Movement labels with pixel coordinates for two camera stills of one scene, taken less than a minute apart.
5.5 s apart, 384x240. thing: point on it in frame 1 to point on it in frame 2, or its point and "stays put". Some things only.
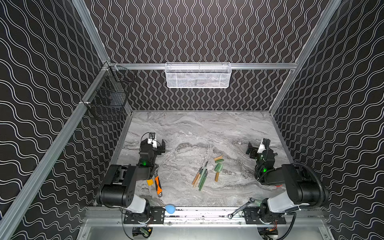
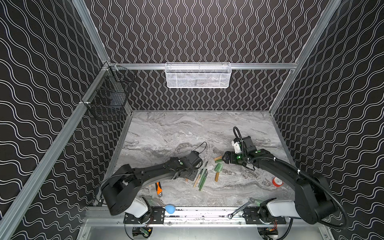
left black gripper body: [151, 148] to [191, 173]
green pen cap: [217, 167] stays put
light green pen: [203, 177] stays put
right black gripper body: [261, 153] to [229, 157]
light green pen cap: [220, 167] stays put
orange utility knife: [158, 186] stays put
